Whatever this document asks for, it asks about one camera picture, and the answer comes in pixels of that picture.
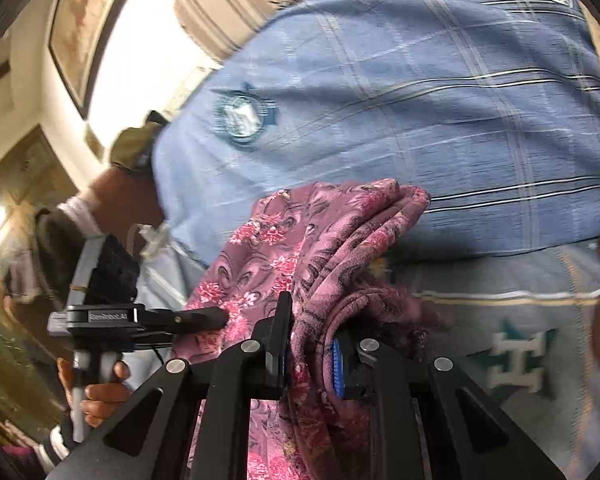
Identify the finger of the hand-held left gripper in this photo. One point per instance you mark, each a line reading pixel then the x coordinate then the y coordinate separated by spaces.
pixel 195 319

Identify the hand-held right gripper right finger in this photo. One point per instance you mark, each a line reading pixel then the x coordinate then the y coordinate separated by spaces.
pixel 337 370

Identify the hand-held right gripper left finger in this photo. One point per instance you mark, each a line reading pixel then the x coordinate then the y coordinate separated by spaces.
pixel 282 355

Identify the pink floral garment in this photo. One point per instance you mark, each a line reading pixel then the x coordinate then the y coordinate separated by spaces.
pixel 260 260

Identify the person's left hand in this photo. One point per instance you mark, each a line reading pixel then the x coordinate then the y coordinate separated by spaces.
pixel 105 400

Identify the brown ruffled cloth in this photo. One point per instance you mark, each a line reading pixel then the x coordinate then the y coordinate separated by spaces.
pixel 130 195

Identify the grey plaid bed sheet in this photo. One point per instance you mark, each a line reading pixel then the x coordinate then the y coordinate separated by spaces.
pixel 480 280

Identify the beige striped pillow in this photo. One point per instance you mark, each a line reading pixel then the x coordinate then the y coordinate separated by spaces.
pixel 230 10

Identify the framed wall picture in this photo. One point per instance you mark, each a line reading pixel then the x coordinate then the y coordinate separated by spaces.
pixel 80 25

